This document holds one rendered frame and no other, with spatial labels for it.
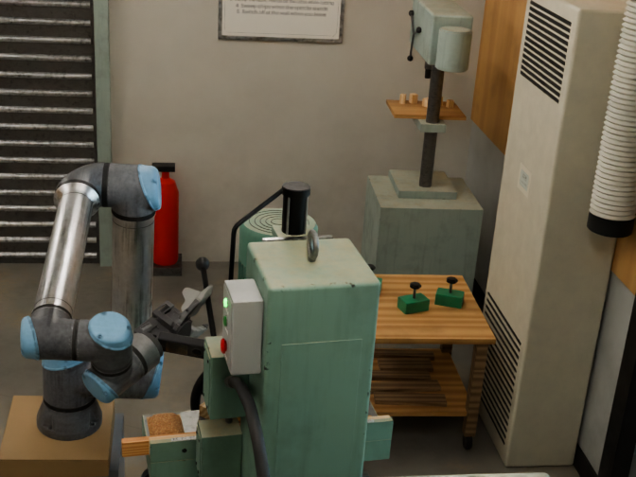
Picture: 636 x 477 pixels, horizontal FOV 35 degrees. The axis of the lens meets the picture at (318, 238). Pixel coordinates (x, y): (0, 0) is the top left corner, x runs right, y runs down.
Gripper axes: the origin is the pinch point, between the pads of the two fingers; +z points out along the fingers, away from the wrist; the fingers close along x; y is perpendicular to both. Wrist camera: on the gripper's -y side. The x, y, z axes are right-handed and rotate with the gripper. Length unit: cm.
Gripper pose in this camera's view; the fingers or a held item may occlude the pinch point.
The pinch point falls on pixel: (212, 306)
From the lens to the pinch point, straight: 244.8
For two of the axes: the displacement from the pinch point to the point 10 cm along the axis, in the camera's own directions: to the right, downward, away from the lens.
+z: 6.1, -4.9, 6.2
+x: -1.5, 7.0, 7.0
